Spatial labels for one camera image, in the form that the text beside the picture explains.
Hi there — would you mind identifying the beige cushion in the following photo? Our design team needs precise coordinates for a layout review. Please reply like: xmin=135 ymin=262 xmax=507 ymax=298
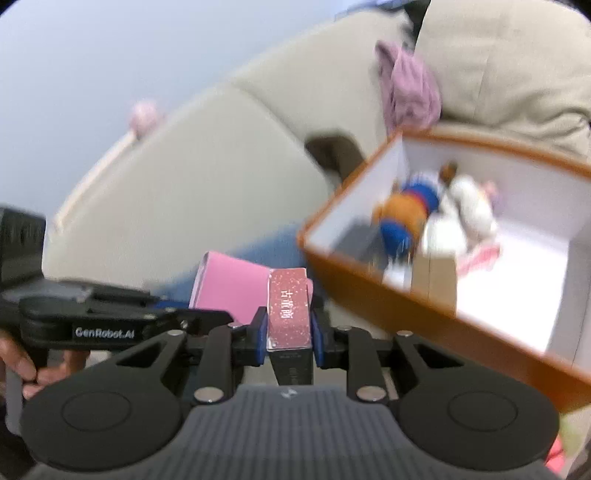
xmin=415 ymin=1 xmax=590 ymax=157

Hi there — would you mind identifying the pink glitter box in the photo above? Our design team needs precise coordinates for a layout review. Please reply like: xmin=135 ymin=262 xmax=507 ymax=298
xmin=265 ymin=267 xmax=317 ymax=387

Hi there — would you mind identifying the left leg brown sock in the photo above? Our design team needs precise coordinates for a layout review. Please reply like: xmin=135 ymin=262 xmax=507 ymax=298
xmin=142 ymin=133 xmax=366 ymax=305

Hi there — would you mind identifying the grey black small box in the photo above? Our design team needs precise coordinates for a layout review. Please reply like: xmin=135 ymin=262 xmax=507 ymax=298
xmin=334 ymin=222 xmax=389 ymax=272

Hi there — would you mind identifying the orange cardboard box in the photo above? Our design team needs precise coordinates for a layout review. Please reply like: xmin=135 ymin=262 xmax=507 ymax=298
xmin=298 ymin=130 xmax=590 ymax=413

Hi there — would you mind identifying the orange blue plush bear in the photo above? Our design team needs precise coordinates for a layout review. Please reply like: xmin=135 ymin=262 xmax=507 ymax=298
xmin=372 ymin=162 xmax=458 ymax=259

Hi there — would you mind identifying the pink cloth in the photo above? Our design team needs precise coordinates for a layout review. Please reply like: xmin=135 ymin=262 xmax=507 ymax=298
xmin=375 ymin=40 xmax=442 ymax=135

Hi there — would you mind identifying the brown cardboard box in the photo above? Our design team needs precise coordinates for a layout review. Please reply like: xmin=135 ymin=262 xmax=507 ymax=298
xmin=411 ymin=254 xmax=458 ymax=311

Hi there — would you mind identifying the white crochet bunny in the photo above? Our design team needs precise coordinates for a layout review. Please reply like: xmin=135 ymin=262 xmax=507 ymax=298
xmin=418 ymin=174 xmax=499 ymax=258

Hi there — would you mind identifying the person's left hand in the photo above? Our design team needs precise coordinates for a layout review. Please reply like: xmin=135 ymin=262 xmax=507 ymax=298
xmin=1 ymin=330 xmax=90 ymax=399

